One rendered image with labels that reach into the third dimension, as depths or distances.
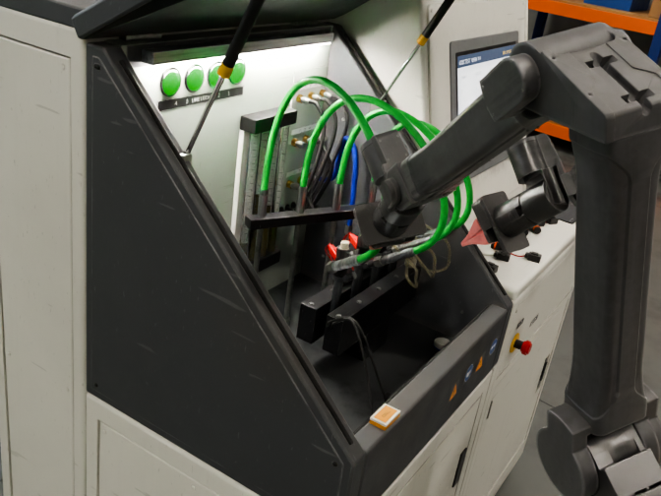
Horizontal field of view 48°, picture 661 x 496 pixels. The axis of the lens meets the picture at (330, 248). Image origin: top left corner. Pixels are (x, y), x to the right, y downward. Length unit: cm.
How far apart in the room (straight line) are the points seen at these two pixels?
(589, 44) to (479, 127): 16
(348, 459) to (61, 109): 73
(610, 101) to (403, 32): 112
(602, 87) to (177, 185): 72
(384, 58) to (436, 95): 14
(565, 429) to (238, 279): 56
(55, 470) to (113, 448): 23
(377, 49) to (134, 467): 101
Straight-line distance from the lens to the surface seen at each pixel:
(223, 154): 151
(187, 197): 116
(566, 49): 65
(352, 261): 127
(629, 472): 79
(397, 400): 130
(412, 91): 169
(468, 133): 80
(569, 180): 117
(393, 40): 170
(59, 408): 162
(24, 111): 141
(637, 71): 64
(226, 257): 113
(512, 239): 124
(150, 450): 146
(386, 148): 105
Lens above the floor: 170
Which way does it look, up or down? 25 degrees down
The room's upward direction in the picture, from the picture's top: 9 degrees clockwise
